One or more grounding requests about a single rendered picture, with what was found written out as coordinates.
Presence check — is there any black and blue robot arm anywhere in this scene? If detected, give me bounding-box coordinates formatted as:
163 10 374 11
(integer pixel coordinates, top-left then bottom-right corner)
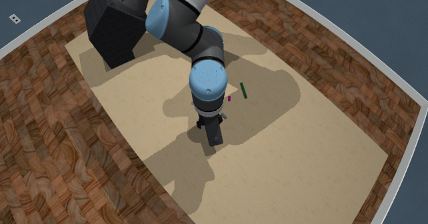
112 0 227 147

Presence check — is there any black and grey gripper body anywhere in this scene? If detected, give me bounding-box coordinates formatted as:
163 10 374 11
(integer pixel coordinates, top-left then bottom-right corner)
198 114 221 125

